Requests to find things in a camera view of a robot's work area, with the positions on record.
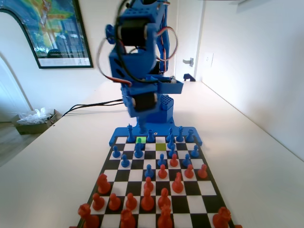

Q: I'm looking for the blue chess king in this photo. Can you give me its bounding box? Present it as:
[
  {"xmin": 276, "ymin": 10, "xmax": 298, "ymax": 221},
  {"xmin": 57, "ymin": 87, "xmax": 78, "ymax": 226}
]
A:
[{"xmin": 127, "ymin": 123, "xmax": 135, "ymax": 143}]

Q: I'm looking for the group of blue chess pieces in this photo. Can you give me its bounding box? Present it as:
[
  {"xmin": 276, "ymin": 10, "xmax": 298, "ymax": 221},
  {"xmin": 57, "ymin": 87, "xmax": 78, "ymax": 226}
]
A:
[{"xmin": 108, "ymin": 118, "xmax": 204, "ymax": 147}]

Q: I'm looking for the red king chess piece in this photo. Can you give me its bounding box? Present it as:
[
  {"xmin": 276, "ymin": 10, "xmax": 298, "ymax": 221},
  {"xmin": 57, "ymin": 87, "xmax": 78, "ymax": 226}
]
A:
[{"xmin": 157, "ymin": 204, "xmax": 173, "ymax": 228}]

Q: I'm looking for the red queen chess piece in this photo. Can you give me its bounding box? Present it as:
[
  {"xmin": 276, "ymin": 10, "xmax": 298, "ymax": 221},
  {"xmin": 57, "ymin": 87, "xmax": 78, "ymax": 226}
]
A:
[{"xmin": 120, "ymin": 208, "xmax": 136, "ymax": 228}]

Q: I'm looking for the red rook chess piece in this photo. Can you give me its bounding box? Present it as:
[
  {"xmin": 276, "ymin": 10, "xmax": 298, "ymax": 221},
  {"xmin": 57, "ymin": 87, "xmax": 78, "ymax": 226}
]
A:
[
  {"xmin": 78, "ymin": 203, "xmax": 100, "ymax": 228},
  {"xmin": 212, "ymin": 206, "xmax": 232, "ymax": 228}
]

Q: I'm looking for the black white chessboard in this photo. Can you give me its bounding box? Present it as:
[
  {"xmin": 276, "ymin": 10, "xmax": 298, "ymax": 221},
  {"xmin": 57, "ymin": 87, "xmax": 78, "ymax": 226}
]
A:
[{"xmin": 77, "ymin": 135, "xmax": 236, "ymax": 228}]

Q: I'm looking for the framed map poster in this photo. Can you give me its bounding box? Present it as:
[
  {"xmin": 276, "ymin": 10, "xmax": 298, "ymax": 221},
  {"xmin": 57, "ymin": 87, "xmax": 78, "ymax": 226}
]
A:
[{"xmin": 0, "ymin": 0, "xmax": 94, "ymax": 70}]

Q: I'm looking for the white door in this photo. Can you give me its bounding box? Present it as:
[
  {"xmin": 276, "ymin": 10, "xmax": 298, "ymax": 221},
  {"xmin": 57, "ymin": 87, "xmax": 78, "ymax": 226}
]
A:
[{"xmin": 171, "ymin": 0, "xmax": 203, "ymax": 82}]

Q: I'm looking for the clear plastic wrap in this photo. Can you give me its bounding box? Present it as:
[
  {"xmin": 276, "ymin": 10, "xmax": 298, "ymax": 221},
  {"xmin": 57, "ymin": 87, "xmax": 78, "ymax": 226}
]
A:
[{"xmin": 17, "ymin": 107, "xmax": 56, "ymax": 125}]

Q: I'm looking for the cardboard box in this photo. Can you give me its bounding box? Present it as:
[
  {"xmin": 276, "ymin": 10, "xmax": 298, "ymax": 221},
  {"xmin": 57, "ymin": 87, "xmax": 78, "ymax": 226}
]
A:
[{"xmin": 11, "ymin": 108, "xmax": 63, "ymax": 135}]

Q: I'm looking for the black power cable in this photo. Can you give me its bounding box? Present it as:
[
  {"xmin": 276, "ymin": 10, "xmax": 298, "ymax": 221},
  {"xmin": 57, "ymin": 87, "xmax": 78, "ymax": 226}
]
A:
[
  {"xmin": 68, "ymin": 98, "xmax": 124, "ymax": 113},
  {"xmin": 62, "ymin": 105, "xmax": 125, "ymax": 117}
]

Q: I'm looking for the blue camera box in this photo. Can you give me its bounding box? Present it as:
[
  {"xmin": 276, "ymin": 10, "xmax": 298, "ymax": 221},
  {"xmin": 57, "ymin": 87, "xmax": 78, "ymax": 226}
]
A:
[{"xmin": 156, "ymin": 77, "xmax": 185, "ymax": 95}]

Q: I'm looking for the red white servo wire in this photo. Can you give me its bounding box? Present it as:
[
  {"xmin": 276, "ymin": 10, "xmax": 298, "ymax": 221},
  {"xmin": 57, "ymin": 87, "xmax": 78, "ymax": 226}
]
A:
[
  {"xmin": 96, "ymin": 38, "xmax": 133, "ymax": 86},
  {"xmin": 158, "ymin": 26, "xmax": 179, "ymax": 64}
]

